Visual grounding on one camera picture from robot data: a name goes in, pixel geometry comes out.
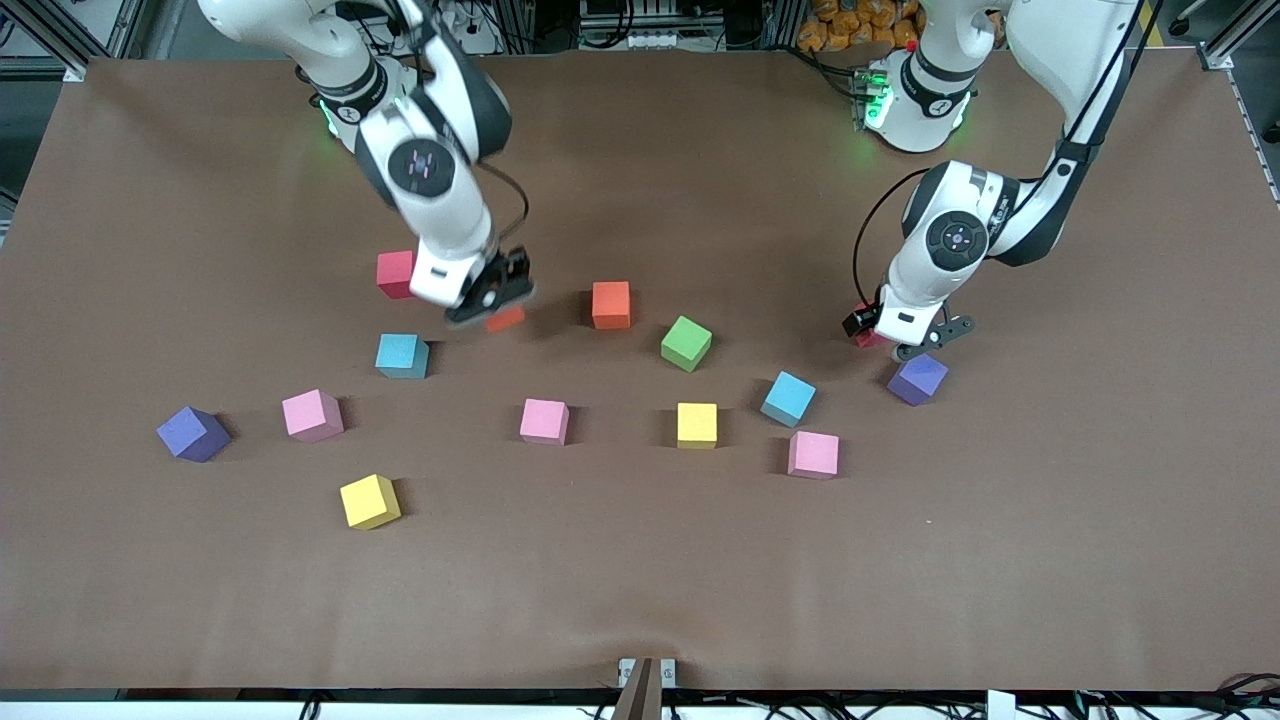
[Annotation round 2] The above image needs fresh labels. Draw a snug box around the silver metal bracket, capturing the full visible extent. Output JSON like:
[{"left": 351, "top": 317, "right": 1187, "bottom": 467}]
[{"left": 618, "top": 657, "right": 678, "bottom": 689}]

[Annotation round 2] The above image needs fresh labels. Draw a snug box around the green foam cube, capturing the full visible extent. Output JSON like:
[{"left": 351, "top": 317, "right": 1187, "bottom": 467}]
[{"left": 660, "top": 315, "right": 714, "bottom": 373}]

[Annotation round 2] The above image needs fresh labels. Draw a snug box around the dark red cable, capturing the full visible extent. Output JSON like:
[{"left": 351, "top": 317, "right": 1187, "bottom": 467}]
[{"left": 1215, "top": 672, "right": 1280, "bottom": 701}]

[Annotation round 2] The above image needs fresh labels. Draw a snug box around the pink foam cube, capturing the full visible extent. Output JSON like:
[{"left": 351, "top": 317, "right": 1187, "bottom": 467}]
[
  {"left": 519, "top": 398, "right": 570, "bottom": 446},
  {"left": 281, "top": 389, "right": 345, "bottom": 443},
  {"left": 787, "top": 430, "right": 840, "bottom": 481}
]

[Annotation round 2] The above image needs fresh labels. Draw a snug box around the blue foam cube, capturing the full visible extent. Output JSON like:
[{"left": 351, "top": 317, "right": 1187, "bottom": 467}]
[
  {"left": 760, "top": 370, "right": 817, "bottom": 428},
  {"left": 375, "top": 333, "right": 431, "bottom": 380}
]

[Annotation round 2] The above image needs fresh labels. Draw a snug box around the brown paper table cover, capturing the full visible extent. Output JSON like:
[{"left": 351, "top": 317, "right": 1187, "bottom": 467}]
[{"left": 0, "top": 48, "right": 1280, "bottom": 693}]

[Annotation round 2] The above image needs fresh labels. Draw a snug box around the pile of orange bags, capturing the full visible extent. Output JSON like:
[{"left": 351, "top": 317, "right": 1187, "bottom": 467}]
[{"left": 797, "top": 0, "right": 926, "bottom": 53}]

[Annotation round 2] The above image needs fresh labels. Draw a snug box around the white power strip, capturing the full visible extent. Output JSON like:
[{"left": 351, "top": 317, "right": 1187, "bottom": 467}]
[
  {"left": 600, "top": 28, "right": 706, "bottom": 51},
  {"left": 440, "top": 0, "right": 501, "bottom": 56}
]

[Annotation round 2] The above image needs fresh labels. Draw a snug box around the aluminium frame profile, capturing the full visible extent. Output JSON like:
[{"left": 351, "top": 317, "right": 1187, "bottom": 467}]
[
  {"left": 1195, "top": 0, "right": 1280, "bottom": 71},
  {"left": 0, "top": 0, "right": 91, "bottom": 83}
]

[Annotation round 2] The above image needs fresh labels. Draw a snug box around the yellow foam cube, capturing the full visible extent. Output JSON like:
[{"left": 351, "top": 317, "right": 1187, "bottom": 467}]
[
  {"left": 339, "top": 474, "right": 402, "bottom": 530},
  {"left": 677, "top": 402, "right": 718, "bottom": 450}
]

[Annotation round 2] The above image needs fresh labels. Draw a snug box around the purple foam cube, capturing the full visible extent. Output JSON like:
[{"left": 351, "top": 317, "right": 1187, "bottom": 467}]
[
  {"left": 887, "top": 353, "right": 949, "bottom": 407},
  {"left": 156, "top": 406, "right": 232, "bottom": 463}
]

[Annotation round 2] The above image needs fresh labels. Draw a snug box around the brown vertical bar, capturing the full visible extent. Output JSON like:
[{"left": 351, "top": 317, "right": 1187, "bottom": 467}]
[{"left": 611, "top": 657, "right": 665, "bottom": 720}]

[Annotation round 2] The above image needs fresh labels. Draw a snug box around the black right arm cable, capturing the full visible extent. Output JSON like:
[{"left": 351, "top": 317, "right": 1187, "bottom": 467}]
[{"left": 476, "top": 163, "right": 530, "bottom": 253}]

